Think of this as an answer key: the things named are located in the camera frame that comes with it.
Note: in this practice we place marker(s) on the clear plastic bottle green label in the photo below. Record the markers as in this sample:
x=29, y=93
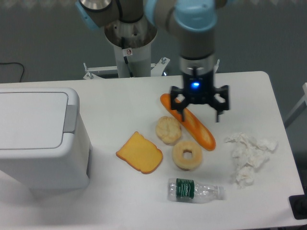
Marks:
x=191, y=191

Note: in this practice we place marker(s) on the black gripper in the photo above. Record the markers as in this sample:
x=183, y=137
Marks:
x=198, y=87

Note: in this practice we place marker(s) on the white push-button trash can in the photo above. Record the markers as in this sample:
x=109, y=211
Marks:
x=43, y=140

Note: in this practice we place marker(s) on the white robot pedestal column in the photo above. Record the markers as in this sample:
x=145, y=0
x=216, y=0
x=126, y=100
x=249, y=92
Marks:
x=132, y=44

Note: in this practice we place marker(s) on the orange baguette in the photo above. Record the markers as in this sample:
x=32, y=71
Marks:
x=192, y=124

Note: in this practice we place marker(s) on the pale round bun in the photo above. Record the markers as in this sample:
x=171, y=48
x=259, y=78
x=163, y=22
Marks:
x=168, y=129

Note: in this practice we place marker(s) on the large crumpled white tissue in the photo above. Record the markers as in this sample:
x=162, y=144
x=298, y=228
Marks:
x=250, y=151

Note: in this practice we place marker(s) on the yellow toast slice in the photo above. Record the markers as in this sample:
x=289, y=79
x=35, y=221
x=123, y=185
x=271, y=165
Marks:
x=141, y=154

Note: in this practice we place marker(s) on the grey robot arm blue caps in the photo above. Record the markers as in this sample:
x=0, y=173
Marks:
x=192, y=23

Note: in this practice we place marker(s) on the black device at table edge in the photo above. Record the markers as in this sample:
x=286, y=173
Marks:
x=298, y=205

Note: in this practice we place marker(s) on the small crumpled white tissue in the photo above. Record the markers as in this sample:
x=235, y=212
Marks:
x=244, y=177

